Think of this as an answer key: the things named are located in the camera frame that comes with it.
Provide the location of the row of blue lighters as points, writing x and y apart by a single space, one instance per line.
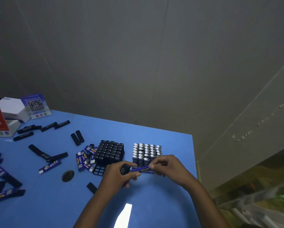
144 151

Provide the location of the blue code sign stand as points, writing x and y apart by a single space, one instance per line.
35 105

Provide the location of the person's left forearm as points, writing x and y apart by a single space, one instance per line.
92 208

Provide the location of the crumpled clear plastic bags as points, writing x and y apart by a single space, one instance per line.
263 206

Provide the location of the person's right forearm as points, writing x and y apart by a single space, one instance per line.
208 208

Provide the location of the black slim lighter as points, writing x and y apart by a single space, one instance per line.
91 188
125 169

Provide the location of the person's right hand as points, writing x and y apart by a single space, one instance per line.
175 172

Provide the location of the white cardboard box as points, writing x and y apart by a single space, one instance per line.
12 105

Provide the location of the pile of mixed lighters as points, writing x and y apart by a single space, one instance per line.
49 166

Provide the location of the black grid tray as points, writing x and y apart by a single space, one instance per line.
142 165
99 170

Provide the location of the dark round disc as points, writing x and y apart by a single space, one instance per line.
68 176

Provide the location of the person's left hand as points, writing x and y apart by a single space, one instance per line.
113 179

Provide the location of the row of black lighters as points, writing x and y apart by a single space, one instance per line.
108 150

